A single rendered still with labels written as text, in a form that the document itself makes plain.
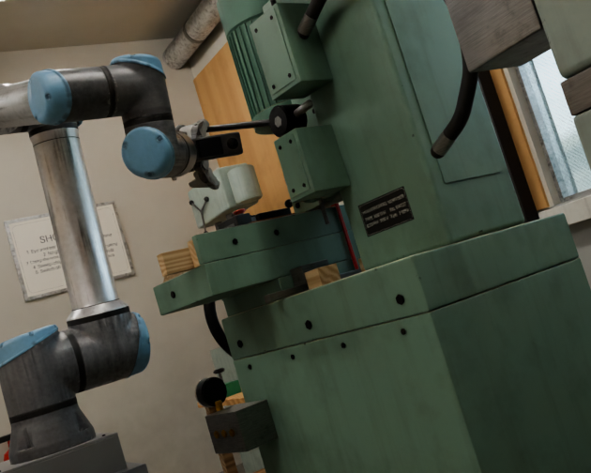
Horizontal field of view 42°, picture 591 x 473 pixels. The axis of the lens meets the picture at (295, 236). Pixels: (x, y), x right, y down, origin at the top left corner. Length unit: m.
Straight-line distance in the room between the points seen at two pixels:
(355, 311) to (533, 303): 0.31
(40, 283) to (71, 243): 2.60
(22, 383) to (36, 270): 2.70
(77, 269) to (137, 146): 0.56
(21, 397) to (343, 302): 0.81
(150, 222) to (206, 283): 3.33
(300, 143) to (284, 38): 0.19
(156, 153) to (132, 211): 3.34
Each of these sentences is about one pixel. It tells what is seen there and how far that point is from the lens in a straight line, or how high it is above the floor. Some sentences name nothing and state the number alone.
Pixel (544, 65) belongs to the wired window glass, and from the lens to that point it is 2.98.
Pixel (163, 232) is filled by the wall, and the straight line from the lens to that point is 4.72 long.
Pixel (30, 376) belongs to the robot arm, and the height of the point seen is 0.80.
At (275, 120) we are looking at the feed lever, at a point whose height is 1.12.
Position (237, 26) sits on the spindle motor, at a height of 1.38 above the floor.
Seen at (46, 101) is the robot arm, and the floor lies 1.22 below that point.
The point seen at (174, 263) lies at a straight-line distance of 1.40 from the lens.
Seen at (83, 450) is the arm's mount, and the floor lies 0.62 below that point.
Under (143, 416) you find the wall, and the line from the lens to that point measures 4.54.
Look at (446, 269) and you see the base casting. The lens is 1.23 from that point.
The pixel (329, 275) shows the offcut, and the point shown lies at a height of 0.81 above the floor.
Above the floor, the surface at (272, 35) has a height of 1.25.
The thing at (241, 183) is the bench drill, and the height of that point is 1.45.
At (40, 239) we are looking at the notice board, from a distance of 4.51.
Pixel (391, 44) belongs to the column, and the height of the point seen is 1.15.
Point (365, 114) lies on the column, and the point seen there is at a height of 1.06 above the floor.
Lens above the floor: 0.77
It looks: 5 degrees up
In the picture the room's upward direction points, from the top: 17 degrees counter-clockwise
